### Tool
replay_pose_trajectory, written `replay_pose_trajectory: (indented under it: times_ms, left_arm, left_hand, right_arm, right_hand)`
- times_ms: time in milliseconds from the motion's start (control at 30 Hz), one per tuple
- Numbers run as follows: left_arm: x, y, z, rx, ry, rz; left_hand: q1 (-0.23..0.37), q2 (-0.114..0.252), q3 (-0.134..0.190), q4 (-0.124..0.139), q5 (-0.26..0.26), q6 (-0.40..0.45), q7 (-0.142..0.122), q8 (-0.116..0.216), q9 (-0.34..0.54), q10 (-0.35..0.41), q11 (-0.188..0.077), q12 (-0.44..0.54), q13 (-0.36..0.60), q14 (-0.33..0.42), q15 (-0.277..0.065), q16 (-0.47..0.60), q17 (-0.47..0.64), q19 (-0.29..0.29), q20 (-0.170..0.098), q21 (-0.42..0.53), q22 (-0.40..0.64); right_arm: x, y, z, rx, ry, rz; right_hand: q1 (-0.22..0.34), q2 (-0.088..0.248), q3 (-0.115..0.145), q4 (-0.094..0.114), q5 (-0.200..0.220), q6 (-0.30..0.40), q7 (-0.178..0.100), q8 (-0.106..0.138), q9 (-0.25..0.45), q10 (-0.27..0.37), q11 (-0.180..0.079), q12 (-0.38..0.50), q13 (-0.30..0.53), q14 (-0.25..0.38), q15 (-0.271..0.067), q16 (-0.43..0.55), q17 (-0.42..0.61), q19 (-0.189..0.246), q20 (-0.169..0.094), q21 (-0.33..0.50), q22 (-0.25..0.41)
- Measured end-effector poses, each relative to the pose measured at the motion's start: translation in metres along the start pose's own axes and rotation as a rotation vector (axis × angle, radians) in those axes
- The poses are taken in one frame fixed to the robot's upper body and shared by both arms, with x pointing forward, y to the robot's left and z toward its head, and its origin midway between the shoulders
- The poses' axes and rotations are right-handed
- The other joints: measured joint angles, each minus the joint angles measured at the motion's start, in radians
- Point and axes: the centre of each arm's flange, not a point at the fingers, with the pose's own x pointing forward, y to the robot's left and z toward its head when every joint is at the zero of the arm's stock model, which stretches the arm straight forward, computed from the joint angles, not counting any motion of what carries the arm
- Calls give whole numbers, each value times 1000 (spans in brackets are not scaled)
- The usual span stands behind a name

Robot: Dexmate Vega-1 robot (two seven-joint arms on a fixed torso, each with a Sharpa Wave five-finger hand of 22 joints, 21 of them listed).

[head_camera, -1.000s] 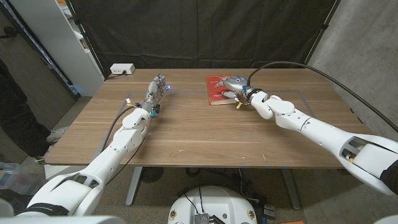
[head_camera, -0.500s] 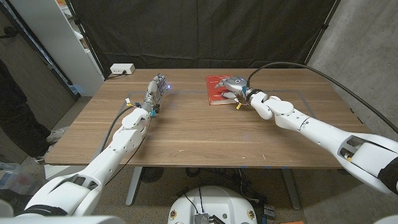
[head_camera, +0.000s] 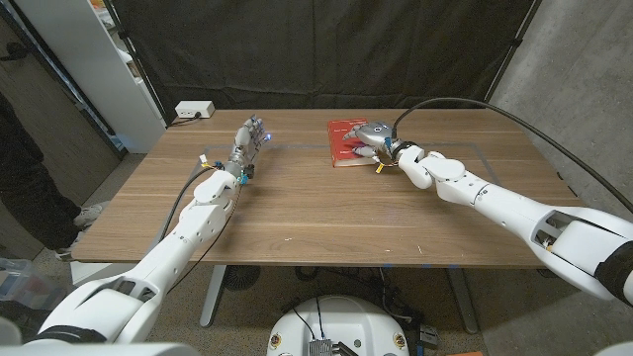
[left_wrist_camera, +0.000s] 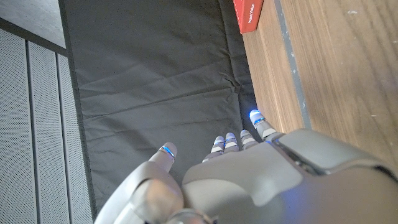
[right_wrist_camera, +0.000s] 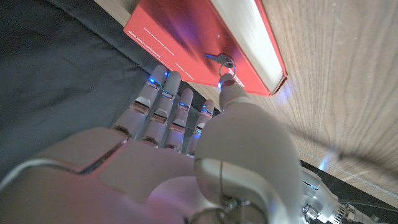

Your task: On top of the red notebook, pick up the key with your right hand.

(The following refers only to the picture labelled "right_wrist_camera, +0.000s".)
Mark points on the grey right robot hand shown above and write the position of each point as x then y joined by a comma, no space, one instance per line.
155,174

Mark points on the red notebook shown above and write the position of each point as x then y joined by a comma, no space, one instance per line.
192,37

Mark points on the small metal key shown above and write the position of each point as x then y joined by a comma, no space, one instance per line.
221,58

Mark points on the black fabric backdrop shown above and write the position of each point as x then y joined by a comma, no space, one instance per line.
62,77

